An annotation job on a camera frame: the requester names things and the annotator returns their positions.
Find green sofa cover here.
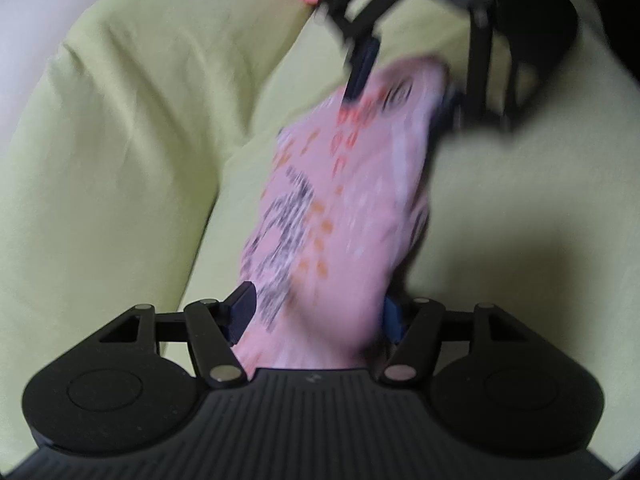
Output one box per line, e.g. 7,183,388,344
1,0,639,469

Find pink patterned pajama pants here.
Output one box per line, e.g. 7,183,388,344
233,56,448,373

